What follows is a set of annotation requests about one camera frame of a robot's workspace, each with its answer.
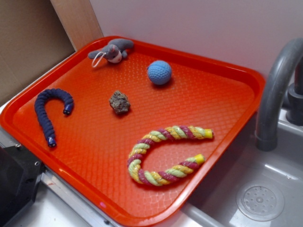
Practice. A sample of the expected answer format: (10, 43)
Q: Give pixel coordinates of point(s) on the blue textured ball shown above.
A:
(159, 72)

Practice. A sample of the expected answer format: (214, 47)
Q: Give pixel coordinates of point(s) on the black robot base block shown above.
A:
(20, 174)

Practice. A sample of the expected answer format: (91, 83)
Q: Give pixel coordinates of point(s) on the orange plastic tray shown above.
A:
(93, 143)

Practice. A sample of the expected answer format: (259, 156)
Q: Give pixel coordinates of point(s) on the brown rough rock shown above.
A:
(119, 102)

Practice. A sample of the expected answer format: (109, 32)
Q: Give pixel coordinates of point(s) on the grey plush toy animal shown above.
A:
(114, 52)

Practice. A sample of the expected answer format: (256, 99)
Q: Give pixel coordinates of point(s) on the grey curved faucet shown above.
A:
(281, 76)

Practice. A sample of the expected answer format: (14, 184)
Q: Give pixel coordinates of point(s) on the wooden board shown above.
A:
(79, 21)

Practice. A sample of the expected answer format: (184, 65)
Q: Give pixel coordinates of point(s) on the grey toy sink basin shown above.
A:
(213, 203)

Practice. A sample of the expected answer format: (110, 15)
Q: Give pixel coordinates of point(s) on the round sink drain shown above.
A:
(260, 201)

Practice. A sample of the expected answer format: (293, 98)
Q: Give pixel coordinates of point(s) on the brown cardboard panel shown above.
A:
(32, 41)

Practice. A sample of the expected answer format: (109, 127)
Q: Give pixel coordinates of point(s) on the multicolour twisted rope toy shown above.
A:
(175, 173)

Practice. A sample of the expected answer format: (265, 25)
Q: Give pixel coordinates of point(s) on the navy blue rope toy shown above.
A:
(42, 117)

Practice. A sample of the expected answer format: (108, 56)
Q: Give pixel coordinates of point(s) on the dark grey faucet handle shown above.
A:
(295, 96)

